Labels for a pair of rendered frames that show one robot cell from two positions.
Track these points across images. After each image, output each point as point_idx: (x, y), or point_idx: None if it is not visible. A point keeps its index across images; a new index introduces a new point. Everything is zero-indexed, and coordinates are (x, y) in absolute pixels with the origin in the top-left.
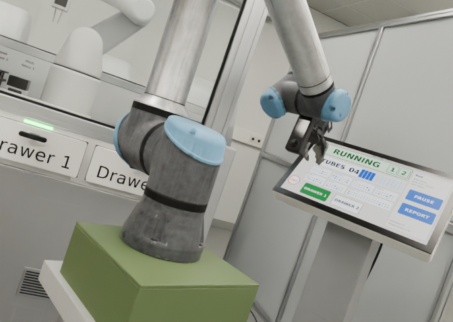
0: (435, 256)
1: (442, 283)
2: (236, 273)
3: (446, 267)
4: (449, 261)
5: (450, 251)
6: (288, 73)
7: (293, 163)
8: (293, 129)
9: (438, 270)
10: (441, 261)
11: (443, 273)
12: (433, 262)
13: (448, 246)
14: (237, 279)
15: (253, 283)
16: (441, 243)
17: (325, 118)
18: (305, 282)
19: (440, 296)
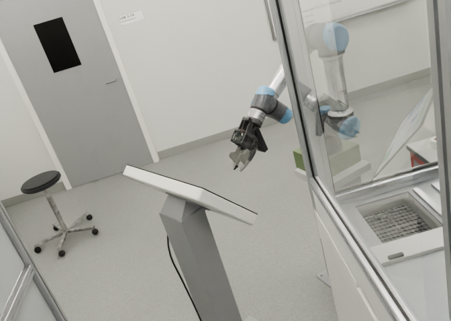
0: (39, 311)
1: (58, 309)
2: (300, 151)
3: (50, 298)
4: (47, 292)
5: (37, 291)
6: (276, 99)
7: (235, 203)
8: (263, 138)
9: (47, 313)
10: (42, 305)
11: (48, 309)
12: (42, 315)
13: (34, 291)
14: (300, 148)
15: (294, 150)
16: (31, 298)
17: None
18: (224, 268)
19: (64, 317)
